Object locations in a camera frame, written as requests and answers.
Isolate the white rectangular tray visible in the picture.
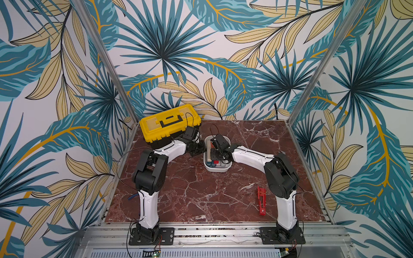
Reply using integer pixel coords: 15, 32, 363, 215
203, 135, 232, 173

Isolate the beige wooden block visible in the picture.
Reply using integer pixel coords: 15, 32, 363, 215
205, 139, 212, 162

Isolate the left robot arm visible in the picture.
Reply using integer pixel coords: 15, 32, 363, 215
132, 126, 206, 242

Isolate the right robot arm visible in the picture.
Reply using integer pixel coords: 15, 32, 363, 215
211, 134, 299, 239

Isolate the yellow black toolbox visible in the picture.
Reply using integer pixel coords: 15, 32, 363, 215
139, 104, 202, 149

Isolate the aluminium front rail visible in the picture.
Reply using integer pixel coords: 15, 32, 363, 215
75, 222, 358, 258

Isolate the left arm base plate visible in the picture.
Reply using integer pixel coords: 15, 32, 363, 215
128, 225, 175, 246

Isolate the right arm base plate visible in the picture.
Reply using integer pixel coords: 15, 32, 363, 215
256, 227, 306, 245

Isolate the right aluminium frame post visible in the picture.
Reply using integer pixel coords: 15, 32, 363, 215
287, 0, 367, 126

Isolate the aluminium frame post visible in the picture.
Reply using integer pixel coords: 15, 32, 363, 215
73, 0, 139, 125
287, 0, 367, 126

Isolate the left aluminium frame post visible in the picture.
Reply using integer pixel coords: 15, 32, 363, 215
73, 0, 139, 125

